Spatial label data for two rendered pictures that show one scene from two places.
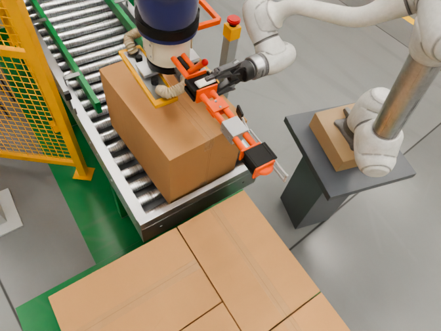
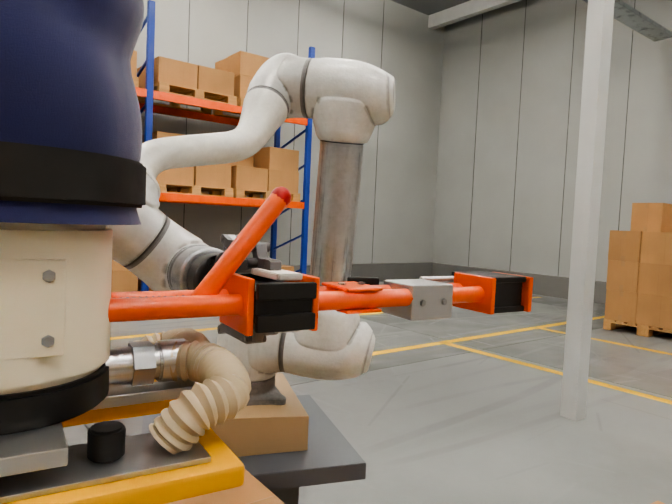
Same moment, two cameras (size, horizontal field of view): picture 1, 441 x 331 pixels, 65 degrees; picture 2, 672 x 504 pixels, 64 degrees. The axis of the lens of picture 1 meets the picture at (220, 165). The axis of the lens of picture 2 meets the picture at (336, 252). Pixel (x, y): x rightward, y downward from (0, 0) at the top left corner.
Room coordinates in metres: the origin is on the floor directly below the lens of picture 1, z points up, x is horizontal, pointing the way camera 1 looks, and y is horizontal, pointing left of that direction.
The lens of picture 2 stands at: (0.72, 0.70, 1.31)
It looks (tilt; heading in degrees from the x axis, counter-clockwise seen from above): 3 degrees down; 280
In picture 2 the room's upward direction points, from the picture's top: 2 degrees clockwise
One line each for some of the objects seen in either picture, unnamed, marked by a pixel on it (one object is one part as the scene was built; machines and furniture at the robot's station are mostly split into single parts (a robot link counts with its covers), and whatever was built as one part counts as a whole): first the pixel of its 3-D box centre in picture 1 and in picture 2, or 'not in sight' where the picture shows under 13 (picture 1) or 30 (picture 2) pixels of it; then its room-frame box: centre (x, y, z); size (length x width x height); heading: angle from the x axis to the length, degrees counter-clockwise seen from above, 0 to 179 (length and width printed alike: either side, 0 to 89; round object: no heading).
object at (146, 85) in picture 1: (146, 71); (3, 474); (1.02, 0.36, 1.11); 0.34 x 0.10 x 0.05; 42
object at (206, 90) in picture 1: (201, 86); (268, 300); (0.90, 0.12, 1.22); 0.10 x 0.08 x 0.06; 132
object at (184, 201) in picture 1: (204, 192); not in sight; (0.84, 0.05, 0.58); 0.70 x 0.03 x 0.06; 133
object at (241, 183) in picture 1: (203, 201); not in sight; (0.83, 0.05, 0.48); 0.70 x 0.03 x 0.15; 133
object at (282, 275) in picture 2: (205, 81); (276, 273); (0.89, 0.11, 1.24); 0.07 x 0.03 x 0.01; 134
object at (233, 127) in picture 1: (233, 130); (417, 298); (0.74, -0.02, 1.21); 0.07 x 0.07 x 0.04; 42
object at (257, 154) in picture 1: (256, 159); (492, 291); (0.63, -0.11, 1.21); 0.08 x 0.07 x 0.05; 42
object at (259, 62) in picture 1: (254, 67); (203, 276); (1.05, -0.05, 1.22); 0.09 x 0.06 x 0.09; 44
